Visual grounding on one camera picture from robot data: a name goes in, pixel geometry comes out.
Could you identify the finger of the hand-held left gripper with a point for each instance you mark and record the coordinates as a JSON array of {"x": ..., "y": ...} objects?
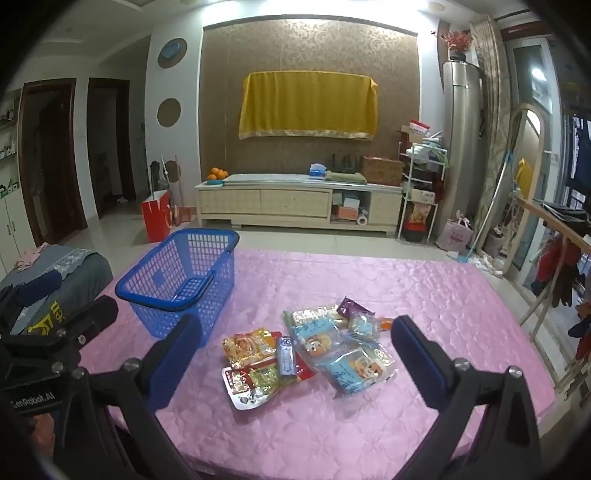
[
  {"x": 11, "y": 300},
  {"x": 99, "y": 314}
]

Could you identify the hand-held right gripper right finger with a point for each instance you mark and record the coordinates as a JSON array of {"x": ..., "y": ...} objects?
[{"x": 418, "y": 364}]

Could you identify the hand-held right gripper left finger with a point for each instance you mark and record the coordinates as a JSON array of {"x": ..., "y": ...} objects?
[{"x": 173, "y": 357}]

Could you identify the orange snack packet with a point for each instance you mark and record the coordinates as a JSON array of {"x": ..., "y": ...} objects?
[{"x": 385, "y": 324}]

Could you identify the blue plastic basket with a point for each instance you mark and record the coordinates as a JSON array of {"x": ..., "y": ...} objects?
[{"x": 152, "y": 295}]

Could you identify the light blue cartoon snack packet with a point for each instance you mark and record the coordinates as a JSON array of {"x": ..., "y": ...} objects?
[
  {"x": 318, "y": 341},
  {"x": 360, "y": 371}
]

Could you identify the small blue clear biscuit packet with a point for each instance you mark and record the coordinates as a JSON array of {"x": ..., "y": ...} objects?
[{"x": 364, "y": 326}]

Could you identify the yellow snack packet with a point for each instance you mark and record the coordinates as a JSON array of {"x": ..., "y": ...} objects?
[{"x": 247, "y": 346}]

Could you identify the red and silver snack packet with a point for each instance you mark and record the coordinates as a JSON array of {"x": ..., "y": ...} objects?
[{"x": 249, "y": 387}]

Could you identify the purple snack packet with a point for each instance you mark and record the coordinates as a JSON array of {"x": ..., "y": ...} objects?
[{"x": 351, "y": 305}]

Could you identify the small blue snack bar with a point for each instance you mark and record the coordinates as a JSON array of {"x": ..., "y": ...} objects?
[{"x": 286, "y": 360}]

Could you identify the red square snack packet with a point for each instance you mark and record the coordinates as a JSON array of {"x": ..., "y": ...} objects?
[{"x": 304, "y": 371}]

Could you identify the clear cracker packet green end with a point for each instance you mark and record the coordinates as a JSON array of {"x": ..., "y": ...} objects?
[{"x": 307, "y": 316}]

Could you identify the pink cloth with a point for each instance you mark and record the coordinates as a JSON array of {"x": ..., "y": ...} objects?
[{"x": 30, "y": 258}]

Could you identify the white side cabinet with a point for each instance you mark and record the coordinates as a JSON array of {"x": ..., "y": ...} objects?
[{"x": 11, "y": 230}]

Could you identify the red paper bag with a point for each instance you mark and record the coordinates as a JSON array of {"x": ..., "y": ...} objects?
[{"x": 156, "y": 217}]

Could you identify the pink quilted mattress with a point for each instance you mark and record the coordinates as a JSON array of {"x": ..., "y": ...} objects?
[{"x": 323, "y": 281}]

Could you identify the pink shopping bag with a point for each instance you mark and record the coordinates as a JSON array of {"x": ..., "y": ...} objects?
[{"x": 455, "y": 235}]

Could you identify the dark wooden door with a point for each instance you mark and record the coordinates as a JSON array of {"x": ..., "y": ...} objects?
[{"x": 51, "y": 161}]

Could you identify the broom sticks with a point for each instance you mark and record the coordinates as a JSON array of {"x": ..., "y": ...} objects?
[{"x": 168, "y": 184}]

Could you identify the white paper roll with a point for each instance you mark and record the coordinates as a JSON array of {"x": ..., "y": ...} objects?
[{"x": 363, "y": 219}]

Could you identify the white metal rack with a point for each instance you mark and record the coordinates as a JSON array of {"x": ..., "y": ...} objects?
[{"x": 422, "y": 184}]

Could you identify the pile of oranges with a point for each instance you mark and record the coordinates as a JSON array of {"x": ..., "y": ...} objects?
[{"x": 217, "y": 174}]

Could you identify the cream tv cabinet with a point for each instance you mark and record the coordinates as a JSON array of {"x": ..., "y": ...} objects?
[{"x": 277, "y": 201}]

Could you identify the brown cardboard box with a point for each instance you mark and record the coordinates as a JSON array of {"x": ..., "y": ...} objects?
[{"x": 382, "y": 170}]

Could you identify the wooden clothes rack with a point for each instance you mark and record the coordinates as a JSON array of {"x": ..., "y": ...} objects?
[{"x": 554, "y": 217}]

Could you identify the green folded cloth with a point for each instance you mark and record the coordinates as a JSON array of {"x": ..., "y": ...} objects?
[{"x": 344, "y": 177}]

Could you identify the blue tissue box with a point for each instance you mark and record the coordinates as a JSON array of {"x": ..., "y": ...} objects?
[{"x": 317, "y": 170}]

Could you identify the silver tower air conditioner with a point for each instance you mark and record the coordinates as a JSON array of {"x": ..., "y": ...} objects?
[{"x": 461, "y": 138}]

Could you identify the red and white box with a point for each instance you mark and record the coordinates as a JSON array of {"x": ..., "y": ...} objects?
[{"x": 415, "y": 131}]

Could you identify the patterned beige curtain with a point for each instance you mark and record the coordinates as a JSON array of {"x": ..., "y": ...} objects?
[{"x": 489, "y": 115}]

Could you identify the yellow cloth cover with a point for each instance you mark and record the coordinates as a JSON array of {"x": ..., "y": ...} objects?
[{"x": 304, "y": 106}]

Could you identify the red flower vase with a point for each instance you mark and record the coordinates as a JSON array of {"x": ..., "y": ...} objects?
[{"x": 457, "y": 44}]

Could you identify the small round brown wall disc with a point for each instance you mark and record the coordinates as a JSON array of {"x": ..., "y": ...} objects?
[{"x": 173, "y": 170}]

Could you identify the round wall disc blue plate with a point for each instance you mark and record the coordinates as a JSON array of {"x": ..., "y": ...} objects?
[{"x": 171, "y": 53}]

